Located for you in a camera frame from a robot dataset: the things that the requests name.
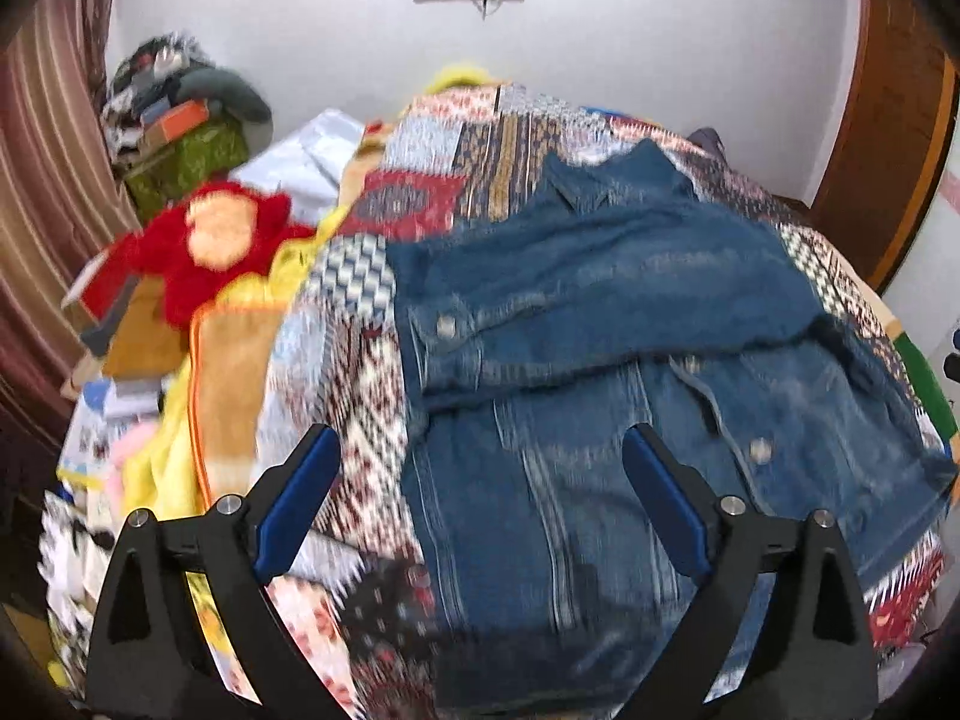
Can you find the scattered papers and packets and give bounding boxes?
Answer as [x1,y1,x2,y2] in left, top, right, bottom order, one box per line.
[37,379,197,691]

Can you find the red plush toy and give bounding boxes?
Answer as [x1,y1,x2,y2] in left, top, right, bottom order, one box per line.
[79,180,316,329]

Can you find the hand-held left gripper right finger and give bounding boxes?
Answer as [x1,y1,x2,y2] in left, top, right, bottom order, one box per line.
[615,424,880,720]

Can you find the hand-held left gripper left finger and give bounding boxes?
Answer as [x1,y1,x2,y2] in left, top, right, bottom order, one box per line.
[86,424,346,720]

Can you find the patchwork printed blanket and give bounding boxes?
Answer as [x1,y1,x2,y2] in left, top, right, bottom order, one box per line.
[187,79,957,720]

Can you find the blue denim jacket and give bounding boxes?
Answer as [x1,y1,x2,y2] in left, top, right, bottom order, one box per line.
[386,141,959,718]

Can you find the brown cardboard box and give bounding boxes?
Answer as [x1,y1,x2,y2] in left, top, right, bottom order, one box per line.
[99,276,190,382]

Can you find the wooden wardrobe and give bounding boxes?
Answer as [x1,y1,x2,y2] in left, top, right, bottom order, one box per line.
[808,0,960,295]

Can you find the green patterned cloth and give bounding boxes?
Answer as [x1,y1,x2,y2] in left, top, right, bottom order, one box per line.
[122,122,250,220]

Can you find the striped brown curtain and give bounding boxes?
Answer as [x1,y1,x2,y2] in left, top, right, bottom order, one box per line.
[0,0,143,458]

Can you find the grey neck pillow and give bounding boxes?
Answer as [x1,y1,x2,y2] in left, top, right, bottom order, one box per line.
[174,66,273,125]

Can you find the grey bag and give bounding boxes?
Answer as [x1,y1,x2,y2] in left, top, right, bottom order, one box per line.
[685,127,730,160]

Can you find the pile of clothes and boxes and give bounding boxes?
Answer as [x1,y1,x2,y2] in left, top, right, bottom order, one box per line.
[101,31,218,166]

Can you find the yellow pillow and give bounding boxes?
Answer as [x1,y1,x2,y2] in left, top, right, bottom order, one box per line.
[429,62,497,92]

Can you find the white cloth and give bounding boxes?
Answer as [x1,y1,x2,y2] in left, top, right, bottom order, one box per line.
[238,109,385,220]

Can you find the yellow towel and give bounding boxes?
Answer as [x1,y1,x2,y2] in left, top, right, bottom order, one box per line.
[120,240,305,522]

